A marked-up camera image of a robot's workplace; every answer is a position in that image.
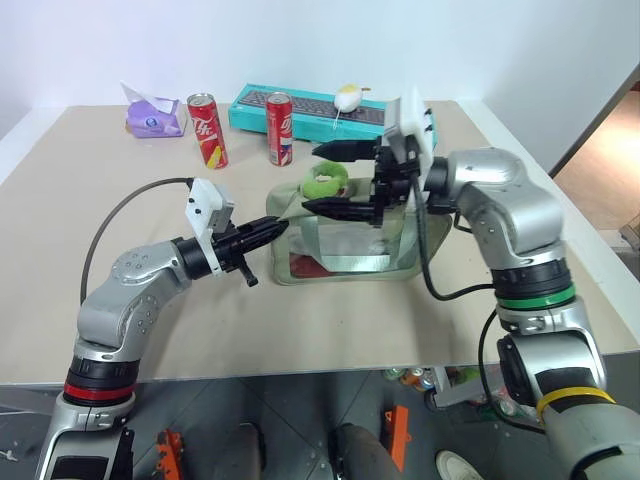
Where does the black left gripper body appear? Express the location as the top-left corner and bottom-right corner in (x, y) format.
(211, 225), (260, 290)

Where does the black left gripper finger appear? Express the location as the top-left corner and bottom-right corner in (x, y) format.
(236, 217), (291, 242)
(243, 226), (290, 253)

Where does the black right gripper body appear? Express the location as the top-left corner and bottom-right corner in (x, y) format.
(370, 135), (427, 229)

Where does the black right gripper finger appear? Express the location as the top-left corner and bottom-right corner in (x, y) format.
(311, 140), (377, 163)
(301, 196), (376, 224)

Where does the green clear-sided zip pouch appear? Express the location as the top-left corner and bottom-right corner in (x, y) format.
(264, 174), (454, 287)

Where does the teal keyboard box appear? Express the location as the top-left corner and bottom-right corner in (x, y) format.
(228, 82), (441, 152)

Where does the red cola can blue mark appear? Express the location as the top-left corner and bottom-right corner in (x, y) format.
(265, 91), (297, 167)

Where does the tall red cola can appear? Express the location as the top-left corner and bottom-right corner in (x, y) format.
(186, 92), (230, 170)

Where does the purple tissue pack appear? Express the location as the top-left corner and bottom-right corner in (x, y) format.
(119, 80), (188, 140)

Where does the white crate with cans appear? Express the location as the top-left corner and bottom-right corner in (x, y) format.
(381, 364), (503, 412)

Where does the orange plastic tool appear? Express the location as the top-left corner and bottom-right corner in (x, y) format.
(155, 428), (187, 480)
(383, 405), (412, 472)

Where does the dark rounded shape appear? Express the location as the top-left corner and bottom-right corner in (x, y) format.
(331, 422), (397, 480)

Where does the white shoe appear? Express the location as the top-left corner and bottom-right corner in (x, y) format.
(435, 449), (484, 480)

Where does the green plush keychain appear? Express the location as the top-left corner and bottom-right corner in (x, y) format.
(298, 161), (349, 199)

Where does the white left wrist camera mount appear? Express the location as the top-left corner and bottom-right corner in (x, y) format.
(185, 178), (236, 277)

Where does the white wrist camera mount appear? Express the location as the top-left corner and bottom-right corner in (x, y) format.
(383, 87), (436, 177)
(185, 178), (236, 277)

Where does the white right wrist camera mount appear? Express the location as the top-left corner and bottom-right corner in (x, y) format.
(383, 87), (436, 177)

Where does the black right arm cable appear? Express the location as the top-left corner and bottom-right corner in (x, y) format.
(407, 169), (549, 434)

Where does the grey left arm cable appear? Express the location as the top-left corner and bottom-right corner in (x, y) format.
(80, 176), (195, 306)

